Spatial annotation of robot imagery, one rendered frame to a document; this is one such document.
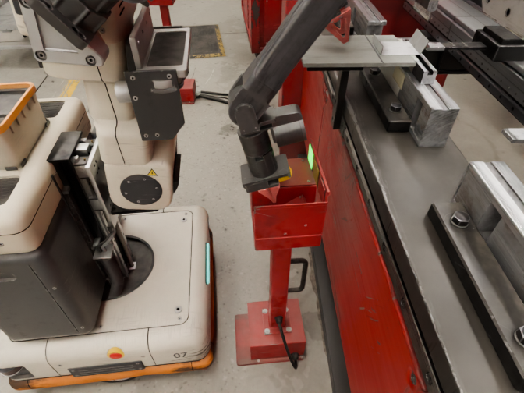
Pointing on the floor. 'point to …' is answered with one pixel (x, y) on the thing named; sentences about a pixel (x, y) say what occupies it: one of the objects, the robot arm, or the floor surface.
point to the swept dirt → (316, 295)
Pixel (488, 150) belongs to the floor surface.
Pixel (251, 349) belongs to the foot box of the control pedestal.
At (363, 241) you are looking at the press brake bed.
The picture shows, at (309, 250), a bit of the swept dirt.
